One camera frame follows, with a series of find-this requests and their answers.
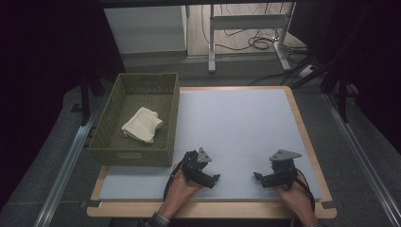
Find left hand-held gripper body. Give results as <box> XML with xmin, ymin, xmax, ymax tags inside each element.
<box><xmin>182</xmin><ymin>147</ymin><xmax>213</xmax><ymax>184</ymax></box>

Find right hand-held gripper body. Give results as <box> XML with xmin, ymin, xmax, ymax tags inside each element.
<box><xmin>268</xmin><ymin>148</ymin><xmax>303</xmax><ymax>191</ymax></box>

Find cream printed cloth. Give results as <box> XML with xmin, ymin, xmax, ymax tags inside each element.
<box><xmin>121</xmin><ymin>106</ymin><xmax>165</xmax><ymax>145</ymax></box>

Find green woven basket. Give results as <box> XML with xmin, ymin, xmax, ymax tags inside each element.
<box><xmin>88</xmin><ymin>73</ymin><xmax>181</xmax><ymax>167</ymax></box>

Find person's left hand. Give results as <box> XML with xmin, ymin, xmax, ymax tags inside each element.
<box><xmin>158</xmin><ymin>166</ymin><xmax>204</xmax><ymax>218</ymax></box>

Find person's right hand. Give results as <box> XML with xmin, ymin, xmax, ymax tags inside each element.
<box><xmin>273</xmin><ymin>181</ymin><xmax>318</xmax><ymax>225</ymax></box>

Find pale grey table mat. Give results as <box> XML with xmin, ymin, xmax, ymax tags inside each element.
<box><xmin>98</xmin><ymin>88</ymin><xmax>323</xmax><ymax>202</ymax></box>

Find black stand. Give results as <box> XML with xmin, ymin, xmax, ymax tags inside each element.
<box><xmin>78</xmin><ymin>73</ymin><xmax>106</xmax><ymax>127</ymax></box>
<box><xmin>321</xmin><ymin>62</ymin><xmax>359</xmax><ymax>124</ymax></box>

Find white power strip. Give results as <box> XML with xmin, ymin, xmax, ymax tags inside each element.
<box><xmin>296</xmin><ymin>63</ymin><xmax>317</xmax><ymax>79</ymax></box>

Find dark curtain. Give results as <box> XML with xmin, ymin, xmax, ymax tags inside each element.
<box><xmin>0</xmin><ymin>0</ymin><xmax>127</xmax><ymax>211</ymax></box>
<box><xmin>288</xmin><ymin>0</ymin><xmax>401</xmax><ymax>155</ymax></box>

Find white cabinet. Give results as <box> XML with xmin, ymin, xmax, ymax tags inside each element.
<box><xmin>103</xmin><ymin>5</ymin><xmax>188</xmax><ymax>55</ymax></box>

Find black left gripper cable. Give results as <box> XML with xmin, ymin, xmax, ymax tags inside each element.
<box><xmin>163</xmin><ymin>154</ymin><xmax>191</xmax><ymax>201</ymax></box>

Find black red right gripper cable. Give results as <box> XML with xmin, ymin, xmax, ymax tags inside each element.
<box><xmin>295</xmin><ymin>168</ymin><xmax>317</xmax><ymax>213</ymax></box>

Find metal floor rail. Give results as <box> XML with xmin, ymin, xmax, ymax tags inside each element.
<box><xmin>323</xmin><ymin>93</ymin><xmax>401</xmax><ymax>227</ymax></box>
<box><xmin>32</xmin><ymin>94</ymin><xmax>106</xmax><ymax>227</ymax></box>

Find black floor cables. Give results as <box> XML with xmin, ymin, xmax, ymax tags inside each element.
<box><xmin>201</xmin><ymin>3</ymin><xmax>309</xmax><ymax>53</ymax></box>

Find white metal desk frame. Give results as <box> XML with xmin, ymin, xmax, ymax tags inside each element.
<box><xmin>207</xmin><ymin>2</ymin><xmax>293</xmax><ymax>74</ymax></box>

